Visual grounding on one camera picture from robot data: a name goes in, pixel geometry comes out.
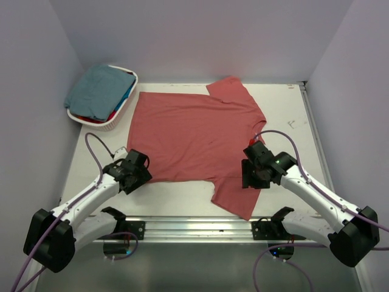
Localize purple right floor cable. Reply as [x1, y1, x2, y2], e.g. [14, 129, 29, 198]
[253, 243, 328, 292]

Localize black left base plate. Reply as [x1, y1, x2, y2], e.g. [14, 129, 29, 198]
[114, 220, 146, 240]

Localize blue t shirt in basket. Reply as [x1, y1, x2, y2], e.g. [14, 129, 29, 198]
[114, 82, 135, 112]

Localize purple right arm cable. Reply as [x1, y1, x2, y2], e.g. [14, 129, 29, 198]
[253, 130, 389, 252]

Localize aluminium mounting rail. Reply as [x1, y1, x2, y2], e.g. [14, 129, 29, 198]
[91, 216, 329, 243]

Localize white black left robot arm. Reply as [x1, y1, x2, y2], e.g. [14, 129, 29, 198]
[23, 148, 152, 273]

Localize salmon pink t shirt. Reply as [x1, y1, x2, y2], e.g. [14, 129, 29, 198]
[127, 76, 266, 220]

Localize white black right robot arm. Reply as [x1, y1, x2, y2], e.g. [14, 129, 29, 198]
[241, 141, 380, 267]

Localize purple floor cable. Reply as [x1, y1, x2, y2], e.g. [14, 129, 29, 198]
[103, 231, 139, 261]
[253, 243, 328, 292]

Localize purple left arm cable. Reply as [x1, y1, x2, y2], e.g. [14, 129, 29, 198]
[10, 132, 115, 292]

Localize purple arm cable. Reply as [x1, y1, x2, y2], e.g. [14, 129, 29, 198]
[10, 132, 115, 292]
[253, 130, 389, 252]

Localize teal t shirt in basket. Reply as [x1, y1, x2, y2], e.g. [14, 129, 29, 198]
[64, 64, 136, 120]

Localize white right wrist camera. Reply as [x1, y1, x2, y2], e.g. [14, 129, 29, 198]
[249, 137, 260, 146]

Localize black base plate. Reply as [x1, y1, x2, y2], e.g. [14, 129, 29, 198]
[250, 217, 306, 241]
[114, 220, 146, 240]

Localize white perforated laundry basket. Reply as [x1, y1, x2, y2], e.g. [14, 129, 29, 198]
[64, 64, 139, 131]

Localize red t shirt in basket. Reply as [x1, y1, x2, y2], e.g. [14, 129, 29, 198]
[76, 111, 116, 123]

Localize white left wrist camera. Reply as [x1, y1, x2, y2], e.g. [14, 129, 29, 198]
[112, 147, 128, 161]

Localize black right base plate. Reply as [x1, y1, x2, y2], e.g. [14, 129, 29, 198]
[250, 217, 306, 241]

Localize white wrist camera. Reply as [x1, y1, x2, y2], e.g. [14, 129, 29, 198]
[112, 147, 128, 161]
[249, 137, 260, 146]

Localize purple left floor cable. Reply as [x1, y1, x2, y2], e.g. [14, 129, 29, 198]
[103, 231, 139, 261]

